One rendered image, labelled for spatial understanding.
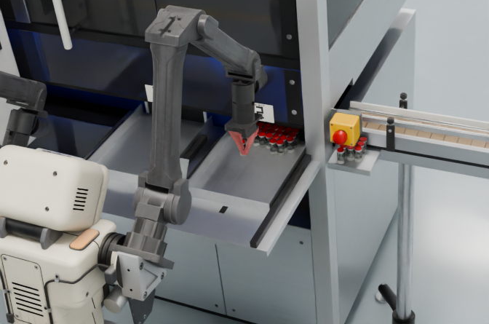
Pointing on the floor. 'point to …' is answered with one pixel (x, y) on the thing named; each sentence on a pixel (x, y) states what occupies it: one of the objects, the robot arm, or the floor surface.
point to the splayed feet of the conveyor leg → (385, 295)
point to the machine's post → (318, 129)
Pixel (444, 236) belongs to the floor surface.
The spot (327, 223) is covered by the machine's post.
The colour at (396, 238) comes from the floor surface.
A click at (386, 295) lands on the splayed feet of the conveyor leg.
